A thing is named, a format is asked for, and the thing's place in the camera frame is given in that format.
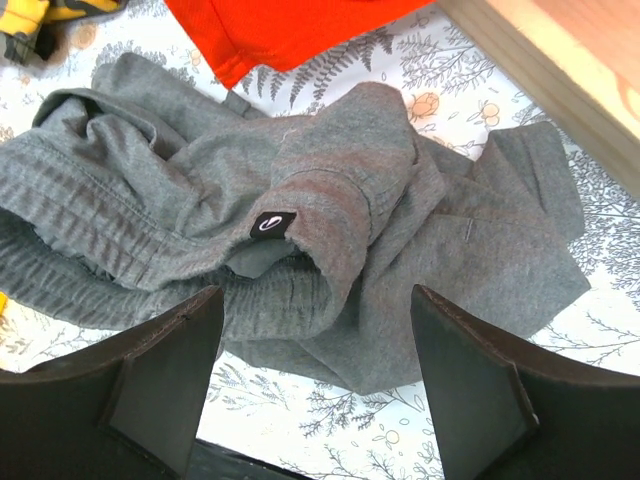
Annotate camouflage shorts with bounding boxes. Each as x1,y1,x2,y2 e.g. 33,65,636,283
1,0,128,65

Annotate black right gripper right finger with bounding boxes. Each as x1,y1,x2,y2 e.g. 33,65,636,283
411,285,639,480

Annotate grey shorts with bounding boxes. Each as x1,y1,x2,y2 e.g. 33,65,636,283
1,53,590,395

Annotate wooden clothes rack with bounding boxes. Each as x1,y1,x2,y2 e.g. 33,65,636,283
438,0,639,196

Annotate orange shorts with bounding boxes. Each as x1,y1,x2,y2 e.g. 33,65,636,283
166,0,427,89

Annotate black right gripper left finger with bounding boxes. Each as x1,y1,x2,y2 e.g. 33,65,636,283
1,287,224,479

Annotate yellow plastic tray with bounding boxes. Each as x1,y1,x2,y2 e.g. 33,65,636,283
0,292,8,316

